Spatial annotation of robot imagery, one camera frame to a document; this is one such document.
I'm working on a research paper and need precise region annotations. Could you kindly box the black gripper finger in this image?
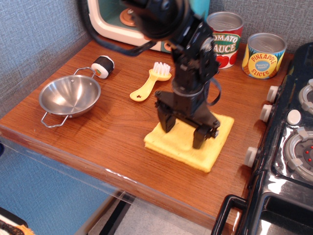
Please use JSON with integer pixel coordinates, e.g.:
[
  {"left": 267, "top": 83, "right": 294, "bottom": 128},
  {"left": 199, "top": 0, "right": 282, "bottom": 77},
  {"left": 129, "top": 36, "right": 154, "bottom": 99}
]
[
  {"left": 157, "top": 107, "right": 176, "bottom": 133},
  {"left": 193, "top": 126, "right": 208, "bottom": 149}
]

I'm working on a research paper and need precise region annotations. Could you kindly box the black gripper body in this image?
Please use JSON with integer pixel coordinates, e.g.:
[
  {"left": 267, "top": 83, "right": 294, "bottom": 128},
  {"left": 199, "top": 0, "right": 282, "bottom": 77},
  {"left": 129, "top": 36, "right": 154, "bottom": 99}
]
[{"left": 155, "top": 81, "right": 220, "bottom": 138}]

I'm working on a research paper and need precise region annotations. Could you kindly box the yellow towel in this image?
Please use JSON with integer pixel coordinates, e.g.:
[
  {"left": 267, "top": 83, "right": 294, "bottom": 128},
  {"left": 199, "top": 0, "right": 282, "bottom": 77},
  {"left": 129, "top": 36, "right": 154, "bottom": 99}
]
[{"left": 144, "top": 114, "right": 235, "bottom": 173}]

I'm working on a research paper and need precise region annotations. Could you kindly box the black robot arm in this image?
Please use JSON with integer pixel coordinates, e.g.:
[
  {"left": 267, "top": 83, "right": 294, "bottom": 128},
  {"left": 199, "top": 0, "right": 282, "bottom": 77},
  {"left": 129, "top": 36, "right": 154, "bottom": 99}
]
[{"left": 123, "top": 0, "right": 220, "bottom": 149}]

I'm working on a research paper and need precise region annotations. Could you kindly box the yellow dish brush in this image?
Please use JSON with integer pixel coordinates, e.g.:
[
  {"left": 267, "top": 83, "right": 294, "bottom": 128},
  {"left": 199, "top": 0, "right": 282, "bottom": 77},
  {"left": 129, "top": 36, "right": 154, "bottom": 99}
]
[{"left": 130, "top": 62, "right": 172, "bottom": 102}]

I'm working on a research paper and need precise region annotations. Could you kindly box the toy sushi roll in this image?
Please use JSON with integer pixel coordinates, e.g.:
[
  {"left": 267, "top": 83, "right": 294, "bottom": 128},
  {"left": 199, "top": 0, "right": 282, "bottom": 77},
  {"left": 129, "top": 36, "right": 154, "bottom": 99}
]
[{"left": 91, "top": 55, "right": 115, "bottom": 79}]

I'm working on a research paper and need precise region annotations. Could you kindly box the tomato sauce can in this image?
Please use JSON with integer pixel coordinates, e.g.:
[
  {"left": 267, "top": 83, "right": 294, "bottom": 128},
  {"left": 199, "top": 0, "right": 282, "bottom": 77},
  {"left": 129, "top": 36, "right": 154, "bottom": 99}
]
[{"left": 206, "top": 11, "right": 244, "bottom": 69}]

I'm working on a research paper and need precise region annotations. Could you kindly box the pineapple slices can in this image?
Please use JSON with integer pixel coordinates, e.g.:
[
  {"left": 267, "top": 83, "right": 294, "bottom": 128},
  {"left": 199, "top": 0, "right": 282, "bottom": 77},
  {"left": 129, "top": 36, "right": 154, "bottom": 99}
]
[{"left": 242, "top": 33, "right": 287, "bottom": 79}]

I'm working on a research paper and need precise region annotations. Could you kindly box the black toy stove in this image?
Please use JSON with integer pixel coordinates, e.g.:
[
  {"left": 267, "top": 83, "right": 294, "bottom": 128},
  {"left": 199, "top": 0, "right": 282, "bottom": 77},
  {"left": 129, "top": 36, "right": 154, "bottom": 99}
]
[{"left": 212, "top": 43, "right": 313, "bottom": 235}]

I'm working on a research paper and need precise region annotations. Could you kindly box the teal toy microwave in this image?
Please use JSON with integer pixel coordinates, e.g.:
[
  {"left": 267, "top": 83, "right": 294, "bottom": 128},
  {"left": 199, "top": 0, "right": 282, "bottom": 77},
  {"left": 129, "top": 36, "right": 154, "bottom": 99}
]
[{"left": 87, "top": 0, "right": 214, "bottom": 56}]

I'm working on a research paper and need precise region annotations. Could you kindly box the orange cloth item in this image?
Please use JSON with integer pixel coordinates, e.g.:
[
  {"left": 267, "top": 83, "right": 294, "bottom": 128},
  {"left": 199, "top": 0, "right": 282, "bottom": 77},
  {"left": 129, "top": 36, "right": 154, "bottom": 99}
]
[{"left": 16, "top": 225, "right": 35, "bottom": 235}]

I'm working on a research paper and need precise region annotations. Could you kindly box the small steel bowl with handles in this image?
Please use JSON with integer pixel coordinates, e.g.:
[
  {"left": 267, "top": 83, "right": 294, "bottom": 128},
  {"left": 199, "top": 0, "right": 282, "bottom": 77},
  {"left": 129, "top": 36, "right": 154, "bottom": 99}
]
[{"left": 39, "top": 67, "right": 101, "bottom": 128}]

